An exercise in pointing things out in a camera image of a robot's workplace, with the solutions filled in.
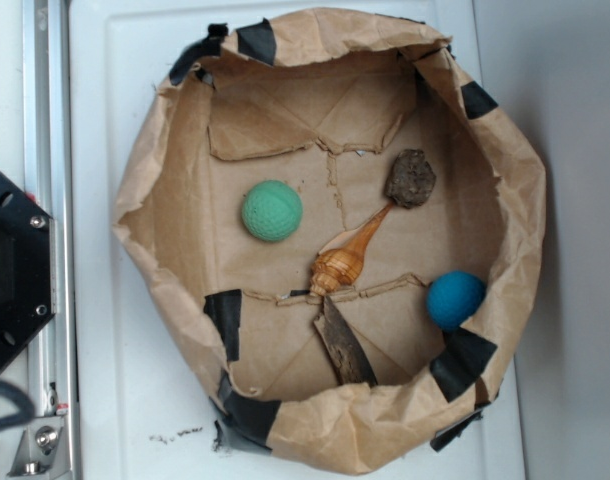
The metal corner bracket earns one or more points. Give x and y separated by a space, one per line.
42 451

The brown paper bag bin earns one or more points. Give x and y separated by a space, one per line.
324 100

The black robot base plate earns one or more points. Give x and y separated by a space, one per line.
25 270

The brown rough rock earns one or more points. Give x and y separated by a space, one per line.
411 179

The green foam golf ball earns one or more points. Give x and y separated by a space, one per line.
272 211

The aluminium frame rail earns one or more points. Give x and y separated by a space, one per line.
52 355

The blue foam ball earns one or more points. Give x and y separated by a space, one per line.
454 297

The orange spiral seashell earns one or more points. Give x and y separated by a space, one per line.
341 266

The dark bark piece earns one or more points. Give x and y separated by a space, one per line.
348 359

